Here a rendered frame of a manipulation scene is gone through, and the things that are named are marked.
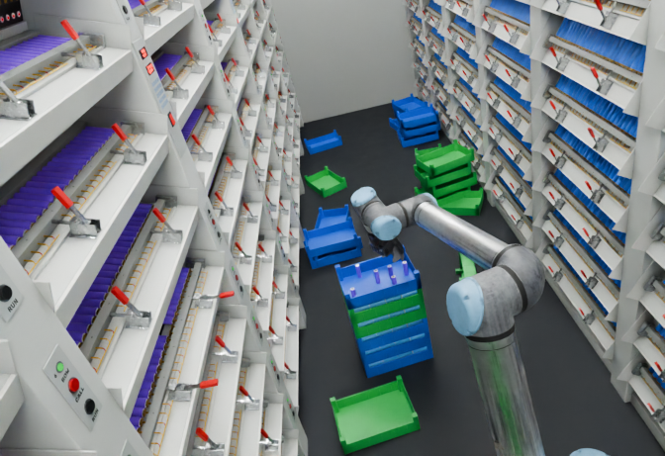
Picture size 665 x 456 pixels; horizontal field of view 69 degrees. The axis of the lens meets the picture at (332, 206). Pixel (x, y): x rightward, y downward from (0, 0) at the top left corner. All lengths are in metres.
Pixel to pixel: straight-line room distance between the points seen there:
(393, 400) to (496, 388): 0.96
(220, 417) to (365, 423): 0.92
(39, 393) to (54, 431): 0.06
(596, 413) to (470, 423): 0.44
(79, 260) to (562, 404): 1.75
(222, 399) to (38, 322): 0.70
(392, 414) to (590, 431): 0.70
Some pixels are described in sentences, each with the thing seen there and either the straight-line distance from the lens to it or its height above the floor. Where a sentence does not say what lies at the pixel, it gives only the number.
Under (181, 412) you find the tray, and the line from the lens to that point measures 1.05.
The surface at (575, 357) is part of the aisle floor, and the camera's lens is 2.25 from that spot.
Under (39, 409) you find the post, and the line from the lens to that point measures 0.70.
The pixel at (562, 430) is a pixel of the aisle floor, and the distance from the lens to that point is 2.05.
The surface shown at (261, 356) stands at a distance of 1.60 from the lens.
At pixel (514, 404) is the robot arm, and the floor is 0.69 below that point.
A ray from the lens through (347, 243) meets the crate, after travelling 2.77.
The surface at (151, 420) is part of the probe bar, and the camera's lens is 1.02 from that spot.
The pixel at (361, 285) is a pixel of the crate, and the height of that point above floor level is 0.40.
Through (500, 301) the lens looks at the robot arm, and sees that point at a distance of 1.12.
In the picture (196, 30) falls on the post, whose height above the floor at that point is 1.47.
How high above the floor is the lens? 1.69
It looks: 30 degrees down
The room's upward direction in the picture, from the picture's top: 15 degrees counter-clockwise
